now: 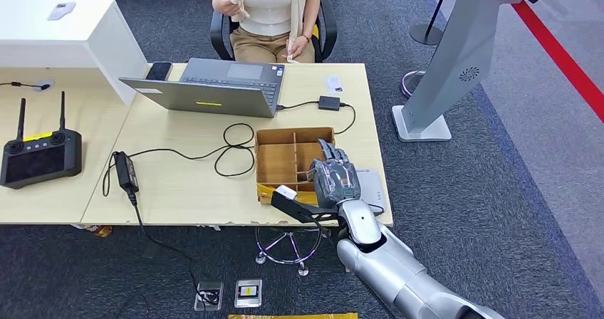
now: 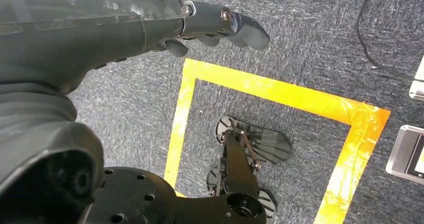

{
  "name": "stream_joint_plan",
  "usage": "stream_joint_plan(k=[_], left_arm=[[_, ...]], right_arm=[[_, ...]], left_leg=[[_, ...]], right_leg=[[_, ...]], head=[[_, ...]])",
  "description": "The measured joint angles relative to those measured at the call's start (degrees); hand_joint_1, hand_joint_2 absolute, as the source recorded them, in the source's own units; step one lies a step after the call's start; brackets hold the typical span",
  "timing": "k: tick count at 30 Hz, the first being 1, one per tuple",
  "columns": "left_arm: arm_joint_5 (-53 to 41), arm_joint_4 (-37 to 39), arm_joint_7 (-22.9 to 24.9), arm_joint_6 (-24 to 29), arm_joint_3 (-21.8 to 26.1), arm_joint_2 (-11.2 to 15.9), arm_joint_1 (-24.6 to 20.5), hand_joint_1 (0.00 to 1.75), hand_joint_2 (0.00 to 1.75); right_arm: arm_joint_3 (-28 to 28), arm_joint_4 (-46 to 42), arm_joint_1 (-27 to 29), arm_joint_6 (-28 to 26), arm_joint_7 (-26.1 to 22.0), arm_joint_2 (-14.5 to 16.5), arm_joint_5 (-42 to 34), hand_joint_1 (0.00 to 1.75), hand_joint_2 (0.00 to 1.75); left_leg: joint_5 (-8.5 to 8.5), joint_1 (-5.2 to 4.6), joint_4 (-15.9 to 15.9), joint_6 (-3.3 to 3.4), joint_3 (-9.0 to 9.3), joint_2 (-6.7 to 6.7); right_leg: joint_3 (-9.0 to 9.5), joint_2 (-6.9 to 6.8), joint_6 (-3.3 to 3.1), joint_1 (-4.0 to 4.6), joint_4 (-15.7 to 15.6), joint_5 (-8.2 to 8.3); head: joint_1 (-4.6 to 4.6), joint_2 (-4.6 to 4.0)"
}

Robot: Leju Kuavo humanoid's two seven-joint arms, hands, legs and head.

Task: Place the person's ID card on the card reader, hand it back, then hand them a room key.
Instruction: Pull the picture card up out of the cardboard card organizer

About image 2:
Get yellow floor tape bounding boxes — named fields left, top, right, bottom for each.
left=163, top=58, right=392, bottom=224

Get black robot leg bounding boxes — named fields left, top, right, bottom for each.
left=79, top=129, right=269, bottom=224

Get black robot foot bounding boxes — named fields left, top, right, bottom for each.
left=205, top=115, right=293, bottom=221

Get open floor socket box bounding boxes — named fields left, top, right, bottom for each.
left=409, top=55, right=424, bottom=101

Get silver floor socket plate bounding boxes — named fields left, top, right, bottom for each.
left=385, top=124, right=424, bottom=185

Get black mains cable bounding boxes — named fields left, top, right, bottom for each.
left=356, top=0, right=424, bottom=83

